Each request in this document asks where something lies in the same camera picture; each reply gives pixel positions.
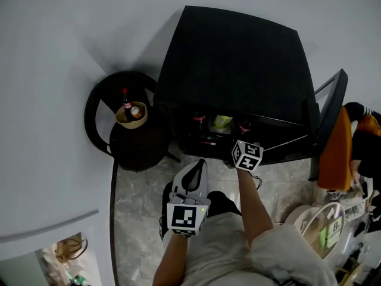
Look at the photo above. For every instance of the black mini fridge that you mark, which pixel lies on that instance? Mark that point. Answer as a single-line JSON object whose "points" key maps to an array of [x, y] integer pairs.
{"points": [[232, 70]]}

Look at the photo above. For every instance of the person's right forearm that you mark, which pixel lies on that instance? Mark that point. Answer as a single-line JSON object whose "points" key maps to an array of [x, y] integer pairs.
{"points": [[253, 207]]}

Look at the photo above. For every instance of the orange armchair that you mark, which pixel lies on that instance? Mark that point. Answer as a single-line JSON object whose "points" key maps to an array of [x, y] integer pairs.
{"points": [[334, 153]]}

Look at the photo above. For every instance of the brown bag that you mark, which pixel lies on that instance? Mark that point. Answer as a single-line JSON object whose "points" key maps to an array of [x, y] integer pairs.
{"points": [[71, 249]]}

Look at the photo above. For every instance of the green box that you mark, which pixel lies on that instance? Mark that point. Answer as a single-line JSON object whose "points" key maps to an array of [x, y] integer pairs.
{"points": [[332, 232]]}

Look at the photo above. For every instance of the person's left forearm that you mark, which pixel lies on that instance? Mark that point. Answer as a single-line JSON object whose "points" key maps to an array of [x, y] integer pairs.
{"points": [[171, 261]]}

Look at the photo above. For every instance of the person's grey shirt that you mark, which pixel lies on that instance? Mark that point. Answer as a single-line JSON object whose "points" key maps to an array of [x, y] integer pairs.
{"points": [[238, 258]]}

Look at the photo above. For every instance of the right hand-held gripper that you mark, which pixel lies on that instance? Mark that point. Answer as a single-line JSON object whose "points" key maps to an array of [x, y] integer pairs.
{"points": [[247, 156]]}

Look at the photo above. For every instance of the orange can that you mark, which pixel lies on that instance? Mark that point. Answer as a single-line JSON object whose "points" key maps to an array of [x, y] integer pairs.
{"points": [[134, 112]]}

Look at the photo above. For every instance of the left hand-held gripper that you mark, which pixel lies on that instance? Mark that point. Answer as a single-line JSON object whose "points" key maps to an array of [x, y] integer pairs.
{"points": [[184, 217]]}

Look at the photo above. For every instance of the small cans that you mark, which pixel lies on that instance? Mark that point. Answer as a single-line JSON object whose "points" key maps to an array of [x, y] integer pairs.
{"points": [[209, 143]]}

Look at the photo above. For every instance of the round beige side table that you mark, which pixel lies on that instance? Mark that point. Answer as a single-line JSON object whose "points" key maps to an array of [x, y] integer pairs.
{"points": [[309, 225]]}

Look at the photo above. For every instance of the green drink bottle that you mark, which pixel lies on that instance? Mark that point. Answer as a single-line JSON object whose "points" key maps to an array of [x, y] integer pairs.
{"points": [[221, 122]]}

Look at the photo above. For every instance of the beige bowl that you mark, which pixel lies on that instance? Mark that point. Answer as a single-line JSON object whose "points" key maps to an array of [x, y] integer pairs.
{"points": [[131, 124]]}

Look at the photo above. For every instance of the black wicker chair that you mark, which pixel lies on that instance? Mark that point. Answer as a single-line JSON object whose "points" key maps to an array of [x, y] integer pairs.
{"points": [[134, 150]]}

